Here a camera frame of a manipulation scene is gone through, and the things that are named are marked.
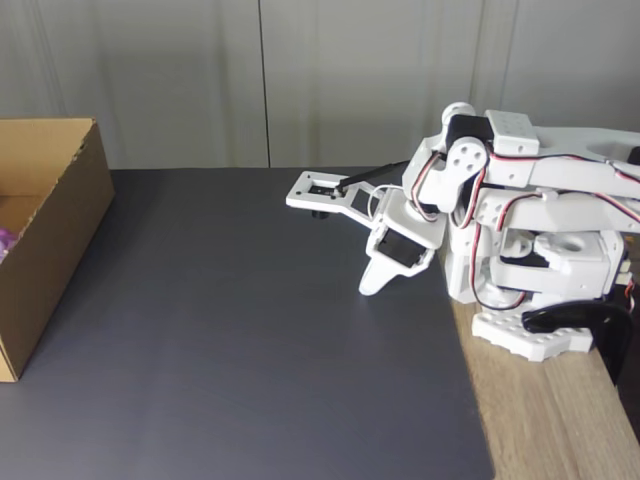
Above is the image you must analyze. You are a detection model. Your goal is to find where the pink purple bumpy ball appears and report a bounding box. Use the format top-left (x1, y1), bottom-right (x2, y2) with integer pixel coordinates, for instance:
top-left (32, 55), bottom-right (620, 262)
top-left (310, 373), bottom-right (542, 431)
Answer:
top-left (0, 226), bottom-right (20, 262)

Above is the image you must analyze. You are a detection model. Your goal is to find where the brown cardboard box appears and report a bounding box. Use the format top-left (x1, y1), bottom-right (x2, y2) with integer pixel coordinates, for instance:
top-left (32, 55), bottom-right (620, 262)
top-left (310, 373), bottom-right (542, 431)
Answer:
top-left (0, 116), bottom-right (116, 384)

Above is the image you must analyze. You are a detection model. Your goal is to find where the dark grey table mat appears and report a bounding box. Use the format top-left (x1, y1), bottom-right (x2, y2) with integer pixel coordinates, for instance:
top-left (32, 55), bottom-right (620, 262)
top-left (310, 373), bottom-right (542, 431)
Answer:
top-left (0, 167), bottom-right (497, 480)

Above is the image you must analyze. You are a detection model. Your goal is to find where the black table clamp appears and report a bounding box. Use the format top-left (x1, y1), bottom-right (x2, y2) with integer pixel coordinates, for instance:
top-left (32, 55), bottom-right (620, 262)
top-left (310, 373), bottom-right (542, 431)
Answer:
top-left (520, 299), bottom-right (636, 387)

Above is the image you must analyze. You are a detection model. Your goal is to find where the thin white cable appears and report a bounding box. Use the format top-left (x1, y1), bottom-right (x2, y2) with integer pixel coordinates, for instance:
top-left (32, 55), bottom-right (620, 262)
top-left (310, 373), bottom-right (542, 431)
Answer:
top-left (366, 185), bottom-right (402, 224)

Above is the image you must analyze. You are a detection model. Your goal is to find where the black camera cable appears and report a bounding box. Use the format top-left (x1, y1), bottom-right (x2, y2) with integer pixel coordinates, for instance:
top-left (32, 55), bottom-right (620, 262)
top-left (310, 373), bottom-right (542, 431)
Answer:
top-left (333, 159), bottom-right (413, 196)

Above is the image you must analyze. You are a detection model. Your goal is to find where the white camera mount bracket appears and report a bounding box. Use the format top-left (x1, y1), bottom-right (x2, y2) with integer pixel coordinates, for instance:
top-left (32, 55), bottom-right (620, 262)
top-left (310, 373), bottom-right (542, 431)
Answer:
top-left (285, 170), bottom-right (387, 234)

